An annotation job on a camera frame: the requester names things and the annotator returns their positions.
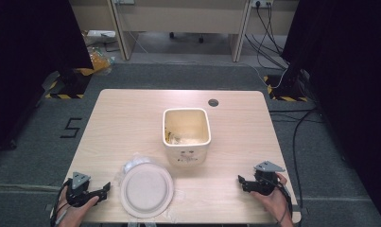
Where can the clear plastic bag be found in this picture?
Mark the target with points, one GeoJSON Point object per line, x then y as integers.
{"type": "Point", "coordinates": [133, 164]}

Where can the white power strip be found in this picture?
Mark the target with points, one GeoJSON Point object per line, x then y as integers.
{"type": "Point", "coordinates": [262, 3]}

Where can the person's right hand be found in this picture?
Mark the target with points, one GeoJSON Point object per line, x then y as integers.
{"type": "Point", "coordinates": [274, 201]}

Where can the white flat box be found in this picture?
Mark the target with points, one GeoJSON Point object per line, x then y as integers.
{"type": "Point", "coordinates": [100, 33]}

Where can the black curtain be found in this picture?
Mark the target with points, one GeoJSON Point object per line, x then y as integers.
{"type": "Point", "coordinates": [24, 63]}
{"type": "Point", "coordinates": [352, 94]}

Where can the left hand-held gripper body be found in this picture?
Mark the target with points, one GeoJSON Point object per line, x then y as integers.
{"type": "Point", "coordinates": [77, 193]}

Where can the stand base with hazard tape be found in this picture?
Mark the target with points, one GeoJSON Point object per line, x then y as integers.
{"type": "Point", "coordinates": [287, 90]}
{"type": "Point", "coordinates": [71, 83]}

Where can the beige paper plate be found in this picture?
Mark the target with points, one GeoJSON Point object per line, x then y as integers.
{"type": "Point", "coordinates": [146, 189]}

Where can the person's left hand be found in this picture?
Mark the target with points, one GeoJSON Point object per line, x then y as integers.
{"type": "Point", "coordinates": [76, 214]}

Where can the black chair caster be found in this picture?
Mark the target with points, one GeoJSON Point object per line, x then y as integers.
{"type": "Point", "coordinates": [201, 39]}

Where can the yellow plastic bag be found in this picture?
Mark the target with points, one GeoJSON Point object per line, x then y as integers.
{"type": "Point", "coordinates": [100, 61]}

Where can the cream square waste bin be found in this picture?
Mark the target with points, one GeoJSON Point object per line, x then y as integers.
{"type": "Point", "coordinates": [186, 135]}

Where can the beige office desk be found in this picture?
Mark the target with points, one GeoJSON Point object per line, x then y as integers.
{"type": "Point", "coordinates": [185, 19]}

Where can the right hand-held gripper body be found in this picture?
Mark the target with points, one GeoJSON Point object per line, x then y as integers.
{"type": "Point", "coordinates": [267, 181]}

